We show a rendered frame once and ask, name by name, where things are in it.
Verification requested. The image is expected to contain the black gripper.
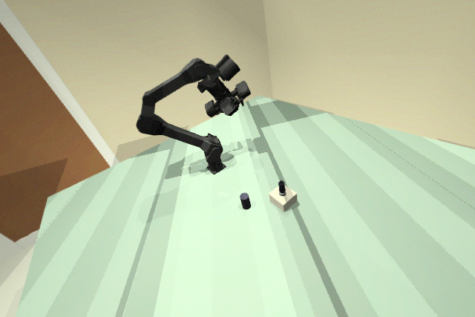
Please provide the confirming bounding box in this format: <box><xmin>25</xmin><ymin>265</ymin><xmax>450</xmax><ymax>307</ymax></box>
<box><xmin>205</xmin><ymin>81</ymin><xmax>251</xmax><ymax>117</ymax></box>

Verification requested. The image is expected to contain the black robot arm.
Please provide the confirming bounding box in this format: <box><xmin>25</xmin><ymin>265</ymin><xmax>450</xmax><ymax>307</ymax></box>
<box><xmin>136</xmin><ymin>55</ymin><xmax>240</xmax><ymax>174</ymax></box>

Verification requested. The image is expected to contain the beige square block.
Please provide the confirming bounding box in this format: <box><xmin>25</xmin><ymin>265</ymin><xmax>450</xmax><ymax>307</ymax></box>
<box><xmin>269</xmin><ymin>186</ymin><xmax>297</xmax><ymax>212</ymax></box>

